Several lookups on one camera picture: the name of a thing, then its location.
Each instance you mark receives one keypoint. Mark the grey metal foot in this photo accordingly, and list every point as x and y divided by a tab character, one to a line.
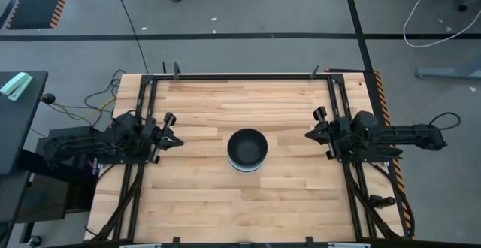
443	72

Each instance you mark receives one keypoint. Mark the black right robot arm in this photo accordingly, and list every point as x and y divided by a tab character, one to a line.
406	135

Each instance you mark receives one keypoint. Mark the black bowl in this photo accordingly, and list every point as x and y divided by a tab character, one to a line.
247	148

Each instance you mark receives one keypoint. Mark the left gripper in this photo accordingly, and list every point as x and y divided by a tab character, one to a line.
152	135

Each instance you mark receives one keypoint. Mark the black side desk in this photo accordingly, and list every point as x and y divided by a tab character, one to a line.
15	127

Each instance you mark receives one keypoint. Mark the black aluminium table frame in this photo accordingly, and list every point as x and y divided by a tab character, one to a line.
244	77

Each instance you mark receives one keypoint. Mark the orange black hazard strip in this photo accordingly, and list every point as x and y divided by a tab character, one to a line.
379	86

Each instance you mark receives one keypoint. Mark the black round plug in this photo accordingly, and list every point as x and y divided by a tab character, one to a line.
48	98

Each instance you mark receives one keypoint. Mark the black caster wheel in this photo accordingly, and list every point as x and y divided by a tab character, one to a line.
34	241

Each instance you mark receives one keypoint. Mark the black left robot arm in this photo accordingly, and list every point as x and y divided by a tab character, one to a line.
124	127

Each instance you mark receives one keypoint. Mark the mint green stapler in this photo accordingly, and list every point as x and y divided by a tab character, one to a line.
16	85

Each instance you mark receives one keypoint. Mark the black frame clamp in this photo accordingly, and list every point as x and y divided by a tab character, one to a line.
309	242
176	71
176	242
314	73

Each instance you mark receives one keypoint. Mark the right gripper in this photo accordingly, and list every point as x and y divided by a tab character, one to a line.
340	135

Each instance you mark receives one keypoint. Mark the black computer box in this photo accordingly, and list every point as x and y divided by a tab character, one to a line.
75	188

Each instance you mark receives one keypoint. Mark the white bowl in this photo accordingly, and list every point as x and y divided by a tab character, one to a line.
237	166

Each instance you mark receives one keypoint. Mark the black orange-edged floor mat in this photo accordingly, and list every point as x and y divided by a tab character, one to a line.
35	2

